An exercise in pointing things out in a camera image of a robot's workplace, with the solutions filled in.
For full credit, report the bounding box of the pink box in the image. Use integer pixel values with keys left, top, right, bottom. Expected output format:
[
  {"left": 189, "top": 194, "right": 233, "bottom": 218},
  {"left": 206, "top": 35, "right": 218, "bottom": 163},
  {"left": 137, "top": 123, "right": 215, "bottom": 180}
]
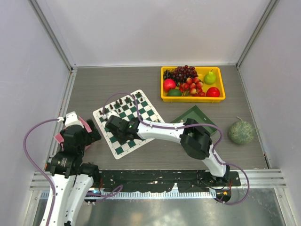
[{"left": 54, "top": 116, "right": 91, "bottom": 151}]

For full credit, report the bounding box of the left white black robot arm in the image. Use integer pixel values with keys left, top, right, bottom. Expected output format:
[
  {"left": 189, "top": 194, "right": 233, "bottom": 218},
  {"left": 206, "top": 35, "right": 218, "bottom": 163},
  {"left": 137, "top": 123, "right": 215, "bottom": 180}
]
[{"left": 40, "top": 118, "right": 101, "bottom": 226}]

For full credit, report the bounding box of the white slotted cable duct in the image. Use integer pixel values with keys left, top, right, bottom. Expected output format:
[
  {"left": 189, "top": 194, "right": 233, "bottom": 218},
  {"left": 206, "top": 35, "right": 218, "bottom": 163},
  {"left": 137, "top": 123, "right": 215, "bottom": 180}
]
[{"left": 41, "top": 190, "right": 217, "bottom": 200}]

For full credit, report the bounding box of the green pear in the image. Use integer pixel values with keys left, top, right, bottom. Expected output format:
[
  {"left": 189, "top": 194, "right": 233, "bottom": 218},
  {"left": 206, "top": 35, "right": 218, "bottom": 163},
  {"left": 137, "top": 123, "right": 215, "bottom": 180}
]
[{"left": 204, "top": 70, "right": 216, "bottom": 85}]

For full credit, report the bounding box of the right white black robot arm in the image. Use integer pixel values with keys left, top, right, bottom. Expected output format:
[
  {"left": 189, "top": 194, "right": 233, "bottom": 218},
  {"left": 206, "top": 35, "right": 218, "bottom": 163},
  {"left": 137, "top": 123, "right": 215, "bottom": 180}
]
[{"left": 105, "top": 115, "right": 230, "bottom": 186}]

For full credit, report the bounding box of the dark green piece tray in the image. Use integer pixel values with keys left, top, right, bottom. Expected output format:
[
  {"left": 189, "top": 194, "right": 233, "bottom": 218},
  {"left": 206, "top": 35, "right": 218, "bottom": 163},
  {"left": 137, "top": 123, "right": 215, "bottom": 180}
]
[{"left": 171, "top": 105, "right": 215, "bottom": 125}]

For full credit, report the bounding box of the green netted melon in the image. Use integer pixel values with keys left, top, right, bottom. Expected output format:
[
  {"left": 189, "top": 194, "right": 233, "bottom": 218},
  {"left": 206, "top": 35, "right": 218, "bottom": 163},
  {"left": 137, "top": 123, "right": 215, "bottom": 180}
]
[{"left": 228, "top": 116, "right": 259, "bottom": 145}]

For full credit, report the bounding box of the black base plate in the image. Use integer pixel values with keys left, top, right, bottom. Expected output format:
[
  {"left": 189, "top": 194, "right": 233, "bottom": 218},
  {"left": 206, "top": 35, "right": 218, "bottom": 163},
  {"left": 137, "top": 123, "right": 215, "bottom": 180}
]
[{"left": 92, "top": 169, "right": 241, "bottom": 193}]

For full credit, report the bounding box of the red apple left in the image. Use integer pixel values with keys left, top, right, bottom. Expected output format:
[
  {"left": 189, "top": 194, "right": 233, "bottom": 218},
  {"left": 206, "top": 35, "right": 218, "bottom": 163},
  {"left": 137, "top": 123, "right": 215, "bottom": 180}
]
[{"left": 163, "top": 79, "right": 176, "bottom": 92}]

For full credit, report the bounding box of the red cherry bunch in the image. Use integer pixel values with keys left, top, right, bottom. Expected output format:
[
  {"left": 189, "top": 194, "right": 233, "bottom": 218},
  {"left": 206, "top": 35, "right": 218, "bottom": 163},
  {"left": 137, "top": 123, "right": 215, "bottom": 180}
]
[{"left": 179, "top": 77, "right": 206, "bottom": 97}]

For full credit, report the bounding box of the dark purple grape bunch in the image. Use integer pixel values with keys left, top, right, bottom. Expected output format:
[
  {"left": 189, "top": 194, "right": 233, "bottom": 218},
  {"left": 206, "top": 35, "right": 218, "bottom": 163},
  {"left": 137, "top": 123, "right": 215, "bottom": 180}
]
[{"left": 171, "top": 65, "right": 198, "bottom": 83}]

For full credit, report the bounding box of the yellow plastic fruit tray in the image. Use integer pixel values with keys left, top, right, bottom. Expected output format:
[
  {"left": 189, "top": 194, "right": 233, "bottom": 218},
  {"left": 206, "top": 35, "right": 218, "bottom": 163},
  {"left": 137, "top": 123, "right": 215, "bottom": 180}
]
[{"left": 161, "top": 65, "right": 226, "bottom": 103}]

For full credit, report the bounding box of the green lime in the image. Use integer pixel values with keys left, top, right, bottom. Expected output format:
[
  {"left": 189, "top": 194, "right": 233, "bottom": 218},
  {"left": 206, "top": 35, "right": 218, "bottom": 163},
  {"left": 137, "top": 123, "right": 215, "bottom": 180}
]
[{"left": 167, "top": 89, "right": 182, "bottom": 97}]

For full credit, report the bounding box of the black grape bunch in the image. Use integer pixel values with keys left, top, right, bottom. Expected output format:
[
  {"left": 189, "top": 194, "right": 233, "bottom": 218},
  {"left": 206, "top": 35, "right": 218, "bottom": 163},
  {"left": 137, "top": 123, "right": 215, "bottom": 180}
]
[{"left": 163, "top": 70, "right": 173, "bottom": 80}]

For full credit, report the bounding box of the red apple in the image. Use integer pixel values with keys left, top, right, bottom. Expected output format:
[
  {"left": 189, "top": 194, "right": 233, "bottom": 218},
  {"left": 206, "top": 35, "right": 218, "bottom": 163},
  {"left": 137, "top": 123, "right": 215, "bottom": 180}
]
[
  {"left": 206, "top": 87, "right": 220, "bottom": 97},
  {"left": 163, "top": 79, "right": 176, "bottom": 92}
]

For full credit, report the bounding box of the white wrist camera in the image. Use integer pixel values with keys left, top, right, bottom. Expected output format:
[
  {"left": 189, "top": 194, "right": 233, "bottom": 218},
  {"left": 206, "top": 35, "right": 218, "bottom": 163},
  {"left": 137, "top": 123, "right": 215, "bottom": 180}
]
[
  {"left": 57, "top": 111, "right": 83, "bottom": 127},
  {"left": 101, "top": 111, "right": 120, "bottom": 120}
]

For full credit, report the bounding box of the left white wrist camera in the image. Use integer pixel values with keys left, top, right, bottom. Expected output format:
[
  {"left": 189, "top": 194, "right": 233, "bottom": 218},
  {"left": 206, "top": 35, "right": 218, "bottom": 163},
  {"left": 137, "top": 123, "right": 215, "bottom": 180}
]
[{"left": 57, "top": 111, "right": 83, "bottom": 127}]

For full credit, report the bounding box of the green white chess board mat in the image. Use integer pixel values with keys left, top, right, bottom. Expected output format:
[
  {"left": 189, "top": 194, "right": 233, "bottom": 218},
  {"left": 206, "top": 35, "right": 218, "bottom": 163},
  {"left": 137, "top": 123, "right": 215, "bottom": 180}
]
[{"left": 93, "top": 89, "right": 164, "bottom": 159}]

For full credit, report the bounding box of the red apple right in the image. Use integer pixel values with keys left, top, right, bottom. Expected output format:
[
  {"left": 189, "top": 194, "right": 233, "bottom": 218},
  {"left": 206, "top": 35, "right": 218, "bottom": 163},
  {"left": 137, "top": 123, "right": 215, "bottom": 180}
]
[{"left": 206, "top": 87, "right": 220, "bottom": 97}]

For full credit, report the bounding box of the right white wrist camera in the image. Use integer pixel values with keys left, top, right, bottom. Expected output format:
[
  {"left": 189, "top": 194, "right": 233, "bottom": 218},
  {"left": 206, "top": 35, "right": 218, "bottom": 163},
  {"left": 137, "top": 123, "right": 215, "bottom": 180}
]
[{"left": 101, "top": 111, "right": 120, "bottom": 120}]

